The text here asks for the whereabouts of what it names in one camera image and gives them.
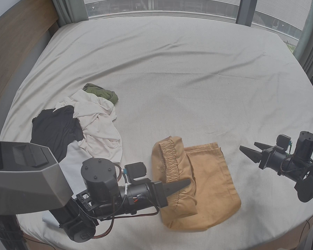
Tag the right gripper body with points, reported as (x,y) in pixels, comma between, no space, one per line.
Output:
(275,160)

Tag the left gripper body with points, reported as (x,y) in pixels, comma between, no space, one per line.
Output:
(143,195)

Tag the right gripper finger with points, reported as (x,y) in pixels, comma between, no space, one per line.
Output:
(264,147)
(253,155)

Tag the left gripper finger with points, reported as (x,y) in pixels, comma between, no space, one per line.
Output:
(174,187)

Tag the tan shorts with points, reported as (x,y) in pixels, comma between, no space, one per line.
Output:
(214,186)

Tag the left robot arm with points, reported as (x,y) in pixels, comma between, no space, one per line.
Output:
(28,186)

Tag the bed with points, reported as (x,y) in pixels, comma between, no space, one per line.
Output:
(185,87)

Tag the pale grey garment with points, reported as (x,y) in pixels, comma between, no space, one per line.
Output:
(75,157)

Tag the cream white garment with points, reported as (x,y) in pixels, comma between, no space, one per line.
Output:
(99,129)

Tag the black garment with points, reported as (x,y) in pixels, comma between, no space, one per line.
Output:
(54,131)

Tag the olive green garment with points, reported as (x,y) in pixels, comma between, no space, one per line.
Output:
(101,92)

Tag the grey-green curtain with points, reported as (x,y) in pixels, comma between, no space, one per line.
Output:
(65,4)
(311,35)

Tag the window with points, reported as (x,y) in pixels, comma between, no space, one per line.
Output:
(246,4)

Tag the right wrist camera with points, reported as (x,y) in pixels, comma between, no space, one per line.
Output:
(283,142)

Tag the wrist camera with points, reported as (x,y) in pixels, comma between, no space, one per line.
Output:
(135,170)
(283,142)

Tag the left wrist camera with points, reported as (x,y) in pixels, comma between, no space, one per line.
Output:
(135,170)

